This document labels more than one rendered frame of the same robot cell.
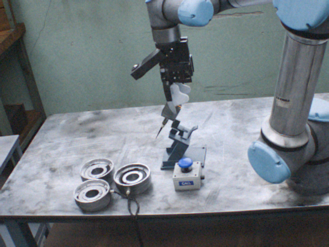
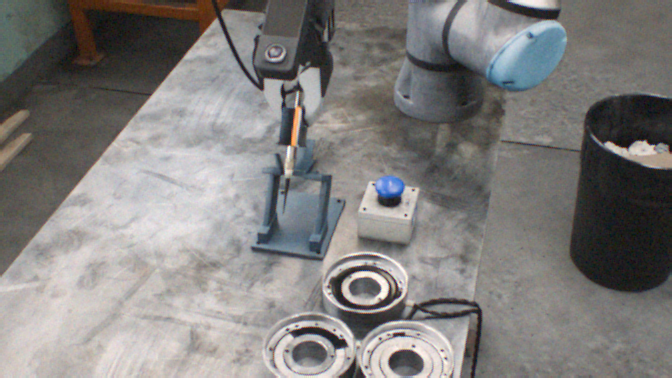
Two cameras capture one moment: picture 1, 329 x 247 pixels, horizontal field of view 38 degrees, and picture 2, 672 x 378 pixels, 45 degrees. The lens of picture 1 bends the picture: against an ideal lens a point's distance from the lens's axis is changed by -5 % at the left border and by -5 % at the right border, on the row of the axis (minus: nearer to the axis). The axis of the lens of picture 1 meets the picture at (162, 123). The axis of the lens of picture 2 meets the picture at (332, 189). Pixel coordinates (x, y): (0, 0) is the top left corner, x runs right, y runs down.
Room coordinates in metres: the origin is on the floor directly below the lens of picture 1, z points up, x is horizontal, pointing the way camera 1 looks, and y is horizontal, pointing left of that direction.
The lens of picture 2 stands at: (1.20, 0.82, 1.53)
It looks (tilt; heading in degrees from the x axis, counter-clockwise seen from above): 38 degrees down; 271
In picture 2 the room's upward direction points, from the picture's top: 1 degrees counter-clockwise
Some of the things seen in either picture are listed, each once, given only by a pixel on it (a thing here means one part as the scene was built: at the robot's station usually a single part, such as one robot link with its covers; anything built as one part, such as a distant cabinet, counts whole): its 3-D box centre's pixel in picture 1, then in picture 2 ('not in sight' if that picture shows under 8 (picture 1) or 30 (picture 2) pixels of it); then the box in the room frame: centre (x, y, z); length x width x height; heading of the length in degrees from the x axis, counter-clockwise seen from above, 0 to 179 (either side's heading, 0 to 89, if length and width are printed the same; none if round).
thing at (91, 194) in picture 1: (92, 195); (405, 367); (1.13, 0.23, 0.82); 0.10 x 0.10 x 0.04
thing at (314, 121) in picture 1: (311, 126); (448, 10); (1.02, -0.37, 0.97); 0.13 x 0.12 x 0.14; 125
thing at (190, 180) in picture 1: (189, 175); (389, 209); (1.13, -0.05, 0.82); 0.08 x 0.07 x 0.05; 76
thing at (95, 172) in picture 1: (97, 173); (309, 358); (1.23, 0.22, 0.82); 0.10 x 0.10 x 0.04
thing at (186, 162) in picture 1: (186, 168); (389, 196); (1.13, -0.04, 0.85); 0.04 x 0.04 x 0.05
